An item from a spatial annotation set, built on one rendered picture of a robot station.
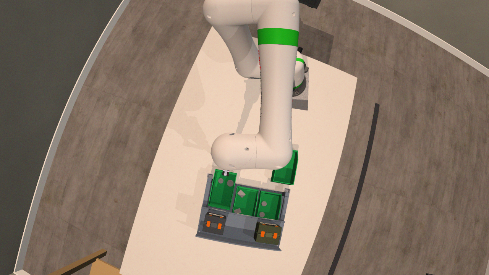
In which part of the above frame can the grey storage shelf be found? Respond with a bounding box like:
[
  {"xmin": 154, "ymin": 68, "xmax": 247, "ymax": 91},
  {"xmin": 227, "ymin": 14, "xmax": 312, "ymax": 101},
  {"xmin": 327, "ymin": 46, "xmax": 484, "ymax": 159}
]
[{"xmin": 195, "ymin": 174, "xmax": 291, "ymax": 251}]

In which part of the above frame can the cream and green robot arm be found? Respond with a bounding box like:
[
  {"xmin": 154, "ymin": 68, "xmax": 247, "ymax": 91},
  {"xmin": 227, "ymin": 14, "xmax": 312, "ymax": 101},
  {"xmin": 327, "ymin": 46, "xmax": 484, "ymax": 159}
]
[{"xmin": 203, "ymin": 0, "xmax": 309, "ymax": 171}]

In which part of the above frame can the green open-front bin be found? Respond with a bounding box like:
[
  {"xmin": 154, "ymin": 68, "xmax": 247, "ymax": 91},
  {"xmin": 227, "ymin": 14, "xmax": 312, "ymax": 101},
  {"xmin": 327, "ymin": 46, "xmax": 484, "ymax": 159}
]
[
  {"xmin": 208, "ymin": 170, "xmax": 237, "ymax": 210},
  {"xmin": 271, "ymin": 150, "xmax": 298, "ymax": 185},
  {"xmin": 233, "ymin": 186, "xmax": 258, "ymax": 216},
  {"xmin": 255, "ymin": 191, "xmax": 282, "ymax": 220}
]

